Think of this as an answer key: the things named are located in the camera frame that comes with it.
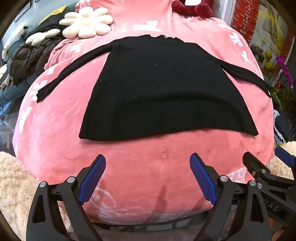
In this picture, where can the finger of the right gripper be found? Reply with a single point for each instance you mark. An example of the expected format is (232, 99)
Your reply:
(285, 156)
(277, 192)

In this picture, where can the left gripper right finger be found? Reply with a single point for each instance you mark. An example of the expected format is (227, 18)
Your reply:
(250, 221)

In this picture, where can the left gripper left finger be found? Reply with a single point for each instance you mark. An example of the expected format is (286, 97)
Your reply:
(45, 221)

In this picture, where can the black long-sleeve sweater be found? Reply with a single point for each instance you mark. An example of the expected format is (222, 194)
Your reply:
(153, 86)

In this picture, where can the beige fluffy rug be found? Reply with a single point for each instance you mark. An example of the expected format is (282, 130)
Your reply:
(18, 187)

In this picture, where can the purple orchid flowers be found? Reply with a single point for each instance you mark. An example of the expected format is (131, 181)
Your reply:
(285, 70)

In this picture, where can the dark brown puffer jacket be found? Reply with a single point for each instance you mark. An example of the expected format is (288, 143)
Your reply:
(30, 60)

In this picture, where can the white daisy flower pillow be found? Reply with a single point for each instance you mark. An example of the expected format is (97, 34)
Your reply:
(87, 23)

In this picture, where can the dark red plush toy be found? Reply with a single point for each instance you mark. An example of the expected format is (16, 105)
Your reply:
(203, 8)

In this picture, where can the yellow flower wall painting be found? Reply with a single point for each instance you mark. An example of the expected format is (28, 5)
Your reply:
(269, 37)

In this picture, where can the red brick wall panel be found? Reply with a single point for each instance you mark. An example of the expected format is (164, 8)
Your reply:
(245, 18)

